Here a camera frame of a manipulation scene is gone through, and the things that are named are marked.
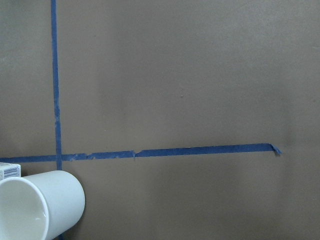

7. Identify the blue white milk carton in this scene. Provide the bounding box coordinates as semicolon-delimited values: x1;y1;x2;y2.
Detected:
0;162;21;181

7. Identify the long blue tape strip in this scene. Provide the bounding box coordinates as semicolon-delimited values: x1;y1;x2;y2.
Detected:
50;0;63;170

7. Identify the white cup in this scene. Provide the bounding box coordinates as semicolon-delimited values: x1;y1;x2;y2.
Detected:
0;170;86;240

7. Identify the crossing blue tape strip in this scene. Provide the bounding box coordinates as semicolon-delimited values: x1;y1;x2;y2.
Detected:
0;142;283;164

